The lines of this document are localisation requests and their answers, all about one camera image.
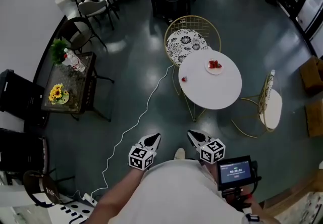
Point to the white slotted panel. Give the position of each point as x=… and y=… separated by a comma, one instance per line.
x=75, y=214

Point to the green potted plant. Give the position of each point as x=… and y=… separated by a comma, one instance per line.
x=58, y=50

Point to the sunflower pot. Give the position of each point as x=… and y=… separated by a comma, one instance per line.
x=58, y=93

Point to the black monitor rig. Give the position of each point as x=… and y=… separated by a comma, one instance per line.
x=234, y=172

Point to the person's white shirt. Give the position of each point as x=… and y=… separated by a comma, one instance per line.
x=176, y=192

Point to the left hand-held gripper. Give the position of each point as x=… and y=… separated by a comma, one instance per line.
x=141, y=157

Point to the person's white shoe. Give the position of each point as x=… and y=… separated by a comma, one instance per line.
x=179, y=154

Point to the person's left forearm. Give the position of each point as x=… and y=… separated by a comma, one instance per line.
x=116, y=192

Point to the white power strip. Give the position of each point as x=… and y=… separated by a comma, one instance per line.
x=183, y=20
x=88, y=198

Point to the dark glass side table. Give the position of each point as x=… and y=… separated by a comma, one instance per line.
x=68, y=76

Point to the black storage crate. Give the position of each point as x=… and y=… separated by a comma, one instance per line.
x=20, y=152
x=17, y=91

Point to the white plate with strawberries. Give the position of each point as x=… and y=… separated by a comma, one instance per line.
x=214, y=70

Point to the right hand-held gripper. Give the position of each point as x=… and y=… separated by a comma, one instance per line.
x=213, y=151

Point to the clear water bottle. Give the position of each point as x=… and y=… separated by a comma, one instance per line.
x=70, y=56
x=75, y=64

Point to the floral seat cushion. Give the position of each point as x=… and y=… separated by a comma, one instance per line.
x=272, y=107
x=186, y=41

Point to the round white table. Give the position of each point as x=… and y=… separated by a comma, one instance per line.
x=209, y=91

